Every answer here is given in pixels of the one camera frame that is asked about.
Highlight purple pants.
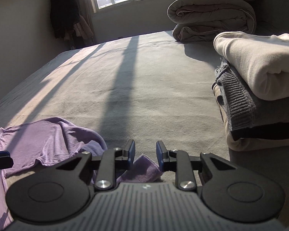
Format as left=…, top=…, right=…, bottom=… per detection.
left=0, top=116, right=163, bottom=231

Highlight hanging dark clothes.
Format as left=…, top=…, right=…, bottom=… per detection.
left=50, top=0, right=93, bottom=42

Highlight folded beige garment bottom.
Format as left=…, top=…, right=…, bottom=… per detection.
left=212, top=83, right=289, bottom=151

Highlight grey bed sheet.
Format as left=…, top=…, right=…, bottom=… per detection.
left=0, top=31, right=289, bottom=225

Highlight folded grey garment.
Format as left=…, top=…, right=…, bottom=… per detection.
left=215, top=57, right=289, bottom=130

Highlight folded black garment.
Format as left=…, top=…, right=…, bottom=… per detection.
left=230, top=122, right=289, bottom=141

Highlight grey patterned curtain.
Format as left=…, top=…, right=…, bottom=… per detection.
left=69, top=0, right=97, bottom=44

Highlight folded cream garment top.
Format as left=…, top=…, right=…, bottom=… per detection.
left=213, top=32, right=289, bottom=101

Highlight folded beige pink quilt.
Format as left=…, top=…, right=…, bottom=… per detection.
left=167, top=0, right=256, bottom=43

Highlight grey quilted headboard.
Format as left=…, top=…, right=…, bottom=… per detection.
left=253, top=0, right=289, bottom=35

